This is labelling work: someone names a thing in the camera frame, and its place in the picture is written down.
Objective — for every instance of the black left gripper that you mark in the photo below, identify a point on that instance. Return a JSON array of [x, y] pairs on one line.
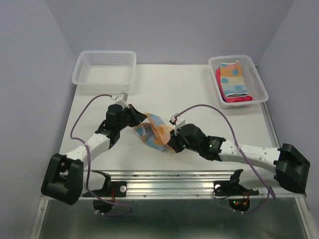
[[138, 117]]

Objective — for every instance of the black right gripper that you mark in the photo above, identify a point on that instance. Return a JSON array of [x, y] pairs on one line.
[[173, 142]]

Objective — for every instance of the orange dotted patterned towel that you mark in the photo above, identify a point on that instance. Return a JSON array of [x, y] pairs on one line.
[[154, 133]]

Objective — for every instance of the pink towel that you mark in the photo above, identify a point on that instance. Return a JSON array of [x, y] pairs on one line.
[[232, 99]]

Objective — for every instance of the light blue patterned towel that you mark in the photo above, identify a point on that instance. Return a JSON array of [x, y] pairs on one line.
[[232, 80]]

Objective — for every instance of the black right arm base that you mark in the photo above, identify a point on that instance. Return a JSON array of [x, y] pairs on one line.
[[238, 197]]

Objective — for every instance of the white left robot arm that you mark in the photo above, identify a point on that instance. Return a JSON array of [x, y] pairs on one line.
[[65, 179]]

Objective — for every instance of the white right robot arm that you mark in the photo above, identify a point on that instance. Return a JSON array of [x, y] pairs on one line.
[[282, 167]]

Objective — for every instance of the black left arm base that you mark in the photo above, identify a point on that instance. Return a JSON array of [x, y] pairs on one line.
[[99, 185]]

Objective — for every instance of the white left plastic basket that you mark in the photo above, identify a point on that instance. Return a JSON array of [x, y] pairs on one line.
[[97, 70]]

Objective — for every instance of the white plastic basket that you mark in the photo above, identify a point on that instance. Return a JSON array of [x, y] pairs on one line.
[[251, 76], [97, 70]]

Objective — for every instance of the white right plastic basket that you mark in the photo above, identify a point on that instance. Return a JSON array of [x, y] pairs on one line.
[[251, 76]]

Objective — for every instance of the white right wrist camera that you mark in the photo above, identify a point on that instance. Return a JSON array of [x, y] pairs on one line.
[[177, 121]]

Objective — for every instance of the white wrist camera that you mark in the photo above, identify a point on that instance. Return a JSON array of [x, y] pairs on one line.
[[121, 99], [177, 121]]

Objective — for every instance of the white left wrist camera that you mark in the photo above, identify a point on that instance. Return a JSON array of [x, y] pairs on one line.
[[121, 99]]

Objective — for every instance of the aluminium mounting rail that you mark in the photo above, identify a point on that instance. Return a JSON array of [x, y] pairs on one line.
[[170, 184]]

